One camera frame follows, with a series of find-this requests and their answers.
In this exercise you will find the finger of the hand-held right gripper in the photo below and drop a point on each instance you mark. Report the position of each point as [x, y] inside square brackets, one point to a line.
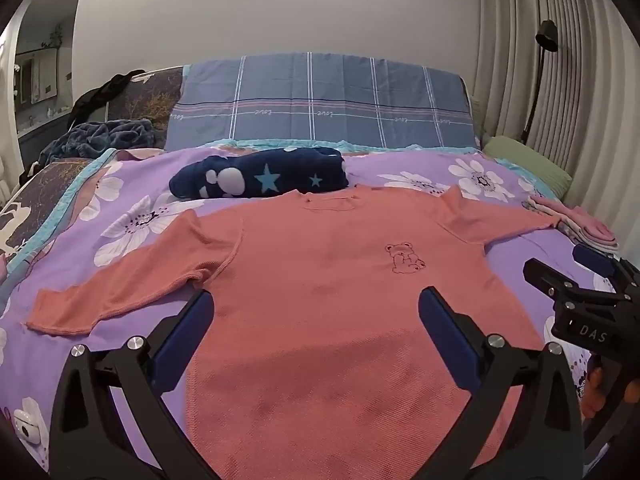
[595, 260]
[550, 277]

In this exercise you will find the small white device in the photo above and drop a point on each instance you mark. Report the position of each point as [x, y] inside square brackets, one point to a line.
[26, 427]

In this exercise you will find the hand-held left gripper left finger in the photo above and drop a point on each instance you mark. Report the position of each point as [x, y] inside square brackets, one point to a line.
[185, 340]

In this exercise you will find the dark branch print bedspread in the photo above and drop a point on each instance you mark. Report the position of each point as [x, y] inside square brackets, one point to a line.
[40, 195]

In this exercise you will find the beige curtain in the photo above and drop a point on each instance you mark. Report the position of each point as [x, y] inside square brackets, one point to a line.
[575, 90]

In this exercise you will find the mirrored wall cabinet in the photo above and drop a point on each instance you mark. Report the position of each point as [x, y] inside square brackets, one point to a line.
[37, 75]

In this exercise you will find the green pillow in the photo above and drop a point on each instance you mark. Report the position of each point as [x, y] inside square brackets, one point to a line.
[530, 162]

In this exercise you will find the black floor lamp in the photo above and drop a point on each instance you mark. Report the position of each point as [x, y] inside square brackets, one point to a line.
[546, 35]

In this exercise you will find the person's right hand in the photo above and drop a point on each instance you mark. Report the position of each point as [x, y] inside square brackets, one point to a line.
[596, 385]

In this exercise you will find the dark branch print pillow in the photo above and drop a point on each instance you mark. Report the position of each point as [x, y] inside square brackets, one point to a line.
[145, 100]

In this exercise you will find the pink knit sweater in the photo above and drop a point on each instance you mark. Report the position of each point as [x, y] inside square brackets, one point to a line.
[320, 270]

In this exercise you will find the blue plaid pillow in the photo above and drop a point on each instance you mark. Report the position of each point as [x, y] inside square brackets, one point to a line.
[325, 100]

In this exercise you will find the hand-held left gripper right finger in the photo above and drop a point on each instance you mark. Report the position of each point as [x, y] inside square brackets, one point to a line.
[445, 340]

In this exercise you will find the navy star print blanket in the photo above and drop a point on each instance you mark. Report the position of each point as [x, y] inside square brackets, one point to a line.
[260, 175]

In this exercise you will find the purple floral bed quilt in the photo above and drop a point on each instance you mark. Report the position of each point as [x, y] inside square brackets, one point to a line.
[440, 167]

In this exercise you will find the folded pink clothes stack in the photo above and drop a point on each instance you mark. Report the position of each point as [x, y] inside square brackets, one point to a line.
[575, 220]

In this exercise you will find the black garment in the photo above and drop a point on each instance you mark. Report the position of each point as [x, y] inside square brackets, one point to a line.
[102, 92]

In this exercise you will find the blue-grey fleece blanket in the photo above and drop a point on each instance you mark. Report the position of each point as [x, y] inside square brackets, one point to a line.
[100, 137]

